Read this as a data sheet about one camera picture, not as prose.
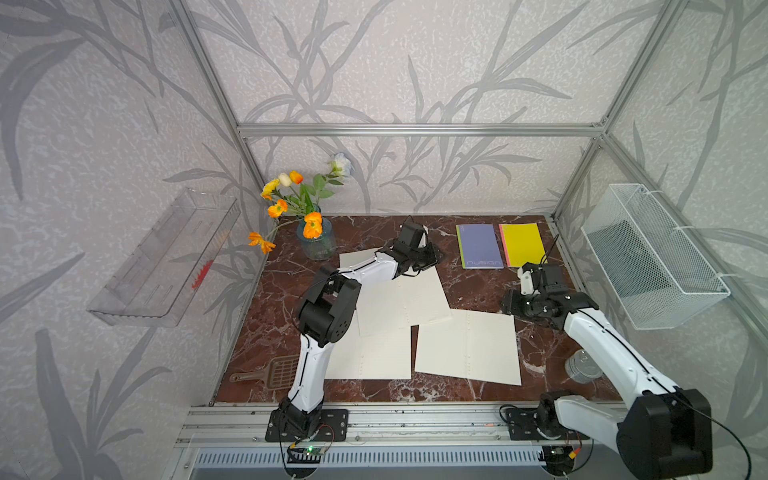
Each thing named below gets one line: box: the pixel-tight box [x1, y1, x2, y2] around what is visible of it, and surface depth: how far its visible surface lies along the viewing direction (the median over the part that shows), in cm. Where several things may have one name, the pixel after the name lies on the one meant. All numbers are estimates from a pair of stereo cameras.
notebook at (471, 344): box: [415, 309, 522, 386], surface depth 89 cm
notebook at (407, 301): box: [356, 265, 452, 337], surface depth 96 cm
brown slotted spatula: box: [230, 354, 299, 389], surface depth 83 cm
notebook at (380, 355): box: [325, 326, 412, 379], surface depth 86 cm
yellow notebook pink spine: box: [498, 222, 546, 267], surface depth 115 cm
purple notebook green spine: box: [455, 224, 504, 269], surface depth 114 cm
